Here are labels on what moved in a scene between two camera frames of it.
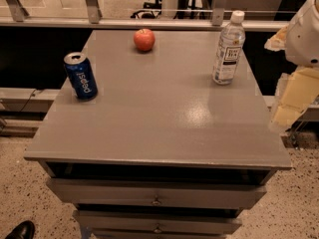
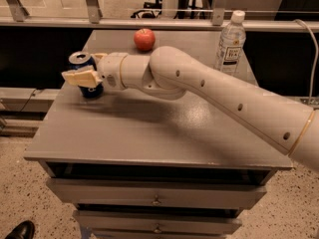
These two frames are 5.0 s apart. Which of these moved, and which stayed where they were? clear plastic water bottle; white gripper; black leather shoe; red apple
Moved: white gripper
Stayed: black leather shoe; red apple; clear plastic water bottle
